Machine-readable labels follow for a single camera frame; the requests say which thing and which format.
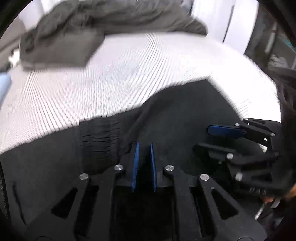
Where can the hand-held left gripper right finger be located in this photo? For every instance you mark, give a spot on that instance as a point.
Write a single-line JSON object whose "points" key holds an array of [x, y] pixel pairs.
{"points": [[153, 164]]}

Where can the bed with patterned white sheet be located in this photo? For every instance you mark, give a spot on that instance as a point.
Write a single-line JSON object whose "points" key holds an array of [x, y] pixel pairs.
{"points": [[138, 76]]}

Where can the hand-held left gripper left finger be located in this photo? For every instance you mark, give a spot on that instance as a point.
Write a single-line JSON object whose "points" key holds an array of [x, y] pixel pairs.
{"points": [[135, 164]]}

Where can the dark grey duvet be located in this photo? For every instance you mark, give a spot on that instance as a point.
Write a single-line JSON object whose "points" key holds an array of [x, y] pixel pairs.
{"points": [[76, 39]]}

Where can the light blue pillow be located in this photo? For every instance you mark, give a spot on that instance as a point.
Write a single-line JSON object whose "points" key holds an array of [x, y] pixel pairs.
{"points": [[4, 87]]}

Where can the black pants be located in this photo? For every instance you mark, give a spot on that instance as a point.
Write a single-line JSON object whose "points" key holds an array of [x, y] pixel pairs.
{"points": [[180, 115]]}

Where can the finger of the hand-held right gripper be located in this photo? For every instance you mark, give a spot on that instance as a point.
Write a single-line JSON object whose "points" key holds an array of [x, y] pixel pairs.
{"points": [[215, 151], [222, 130]]}

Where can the dark open wardrobe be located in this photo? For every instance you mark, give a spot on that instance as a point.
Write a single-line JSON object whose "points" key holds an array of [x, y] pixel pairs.
{"points": [[275, 46]]}

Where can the person's right hand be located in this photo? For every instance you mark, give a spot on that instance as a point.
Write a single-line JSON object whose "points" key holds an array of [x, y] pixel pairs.
{"points": [[268, 199]]}

